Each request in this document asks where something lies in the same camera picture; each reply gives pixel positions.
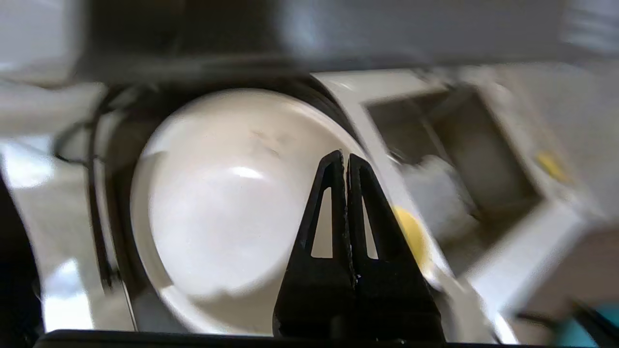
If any white inner pot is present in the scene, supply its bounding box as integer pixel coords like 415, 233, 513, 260
130, 88, 438, 337

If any teal plastic object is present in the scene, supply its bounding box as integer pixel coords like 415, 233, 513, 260
554, 303, 619, 348

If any black rice cooker body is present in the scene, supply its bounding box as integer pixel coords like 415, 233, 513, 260
0, 68, 520, 347

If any small yellow object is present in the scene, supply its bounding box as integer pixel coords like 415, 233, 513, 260
536, 151, 567, 183

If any stainless steel sink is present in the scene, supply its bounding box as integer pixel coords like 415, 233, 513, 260
362, 80, 588, 295

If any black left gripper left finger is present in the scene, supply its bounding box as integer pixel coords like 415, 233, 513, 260
272, 149, 358, 340

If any yellow bowl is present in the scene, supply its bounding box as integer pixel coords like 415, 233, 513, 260
391, 205, 432, 272

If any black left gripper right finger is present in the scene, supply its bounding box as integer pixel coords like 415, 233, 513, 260
347, 153, 445, 341

